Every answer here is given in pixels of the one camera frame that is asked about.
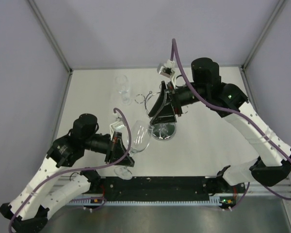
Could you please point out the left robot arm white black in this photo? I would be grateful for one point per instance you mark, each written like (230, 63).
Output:
(57, 182)

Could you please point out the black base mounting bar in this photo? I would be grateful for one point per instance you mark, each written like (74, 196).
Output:
(157, 189)

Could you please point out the aluminium frame post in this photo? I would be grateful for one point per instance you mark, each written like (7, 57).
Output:
(48, 34)
(280, 5)

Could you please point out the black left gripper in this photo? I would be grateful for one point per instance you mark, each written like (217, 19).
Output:
(120, 150)

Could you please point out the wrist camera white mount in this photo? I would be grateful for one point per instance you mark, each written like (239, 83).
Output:
(117, 125)
(168, 70)

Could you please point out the white slotted cable duct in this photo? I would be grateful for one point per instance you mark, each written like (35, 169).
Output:
(213, 201)

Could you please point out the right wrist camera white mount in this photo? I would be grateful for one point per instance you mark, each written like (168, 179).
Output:
(168, 70)

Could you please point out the right aluminium frame post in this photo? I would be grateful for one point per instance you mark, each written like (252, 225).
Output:
(280, 5)

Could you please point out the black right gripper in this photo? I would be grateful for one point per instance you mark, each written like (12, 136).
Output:
(167, 114)

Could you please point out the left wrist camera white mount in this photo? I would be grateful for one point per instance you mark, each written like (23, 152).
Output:
(117, 125)

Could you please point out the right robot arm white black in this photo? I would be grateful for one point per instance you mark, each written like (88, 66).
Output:
(273, 163)

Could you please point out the left aluminium frame post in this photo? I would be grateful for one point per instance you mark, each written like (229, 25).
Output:
(48, 34)

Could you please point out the chrome wire wine glass rack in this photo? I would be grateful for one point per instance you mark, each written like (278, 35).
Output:
(162, 130)

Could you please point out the clear glass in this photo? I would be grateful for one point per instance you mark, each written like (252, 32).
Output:
(141, 134)
(123, 88)

